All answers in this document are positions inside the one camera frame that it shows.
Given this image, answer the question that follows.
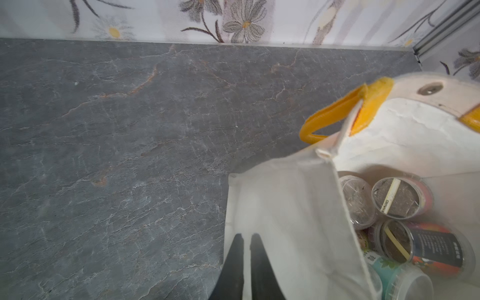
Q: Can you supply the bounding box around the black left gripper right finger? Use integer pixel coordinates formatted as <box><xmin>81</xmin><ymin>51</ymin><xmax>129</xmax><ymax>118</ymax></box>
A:
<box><xmin>250</xmin><ymin>233</ymin><xmax>286</xmax><ymax>300</ymax></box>

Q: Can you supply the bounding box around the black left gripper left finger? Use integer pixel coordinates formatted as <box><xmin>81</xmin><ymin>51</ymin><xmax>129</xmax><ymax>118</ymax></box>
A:
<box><xmin>208</xmin><ymin>234</ymin><xmax>245</xmax><ymax>300</ymax></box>

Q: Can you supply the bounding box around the white canvas tote bag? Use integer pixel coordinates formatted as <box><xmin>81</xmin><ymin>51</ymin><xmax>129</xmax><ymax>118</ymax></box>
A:
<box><xmin>210</xmin><ymin>73</ymin><xmax>480</xmax><ymax>300</ymax></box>

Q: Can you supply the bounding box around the clear lid jar in bag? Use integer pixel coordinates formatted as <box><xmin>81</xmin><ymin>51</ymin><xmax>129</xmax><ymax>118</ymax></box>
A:
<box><xmin>339</xmin><ymin>175</ymin><xmax>378</xmax><ymax>231</ymax></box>

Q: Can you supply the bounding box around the teal label seed jar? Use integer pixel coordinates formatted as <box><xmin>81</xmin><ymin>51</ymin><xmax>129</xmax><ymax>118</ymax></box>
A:
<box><xmin>363</xmin><ymin>250</ymin><xmax>434</xmax><ymax>300</ymax></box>

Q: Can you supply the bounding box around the pink rim jar in bag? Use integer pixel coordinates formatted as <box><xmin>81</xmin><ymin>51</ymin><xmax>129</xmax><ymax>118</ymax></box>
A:
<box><xmin>371</xmin><ymin>176</ymin><xmax>434</xmax><ymax>220</ymax></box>

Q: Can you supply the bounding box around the red seed jar in bag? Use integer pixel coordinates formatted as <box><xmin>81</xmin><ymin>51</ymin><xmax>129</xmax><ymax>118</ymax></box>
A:
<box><xmin>371</xmin><ymin>219</ymin><xmax>476</xmax><ymax>280</ymax></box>

